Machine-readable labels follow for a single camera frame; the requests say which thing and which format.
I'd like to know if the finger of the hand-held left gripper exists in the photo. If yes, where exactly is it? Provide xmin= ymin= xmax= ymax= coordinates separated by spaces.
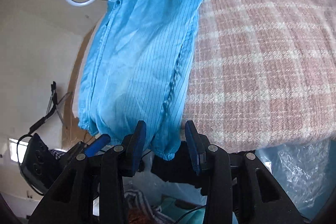
xmin=85 ymin=134 xmax=111 ymax=157

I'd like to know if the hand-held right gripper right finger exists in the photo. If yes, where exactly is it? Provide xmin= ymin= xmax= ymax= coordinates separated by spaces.
xmin=184 ymin=120 xmax=313 ymax=224

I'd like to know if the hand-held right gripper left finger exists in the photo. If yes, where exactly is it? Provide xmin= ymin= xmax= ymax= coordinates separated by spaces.
xmin=28 ymin=120 xmax=147 ymax=224

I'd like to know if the blue striped work coat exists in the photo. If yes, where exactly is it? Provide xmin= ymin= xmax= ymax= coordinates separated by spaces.
xmin=78 ymin=0 xmax=220 ymax=161

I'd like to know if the small bright window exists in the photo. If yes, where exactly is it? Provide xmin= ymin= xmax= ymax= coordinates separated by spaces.
xmin=8 ymin=137 xmax=29 ymax=163

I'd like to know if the black cloth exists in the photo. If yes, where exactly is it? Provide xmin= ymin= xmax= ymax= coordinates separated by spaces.
xmin=152 ymin=141 xmax=237 ymax=189

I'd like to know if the striped fabric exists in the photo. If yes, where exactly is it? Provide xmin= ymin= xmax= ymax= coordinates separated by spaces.
xmin=125 ymin=189 xmax=163 ymax=224

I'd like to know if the black folding stand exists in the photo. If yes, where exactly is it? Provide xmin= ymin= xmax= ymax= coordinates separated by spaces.
xmin=29 ymin=81 xmax=74 ymax=130

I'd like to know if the pink plaid blanket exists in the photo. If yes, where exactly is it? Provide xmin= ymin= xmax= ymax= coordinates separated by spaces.
xmin=181 ymin=0 xmax=336 ymax=153

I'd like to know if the clear plastic bag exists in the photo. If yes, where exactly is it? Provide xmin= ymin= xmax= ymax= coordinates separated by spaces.
xmin=256 ymin=140 xmax=336 ymax=222

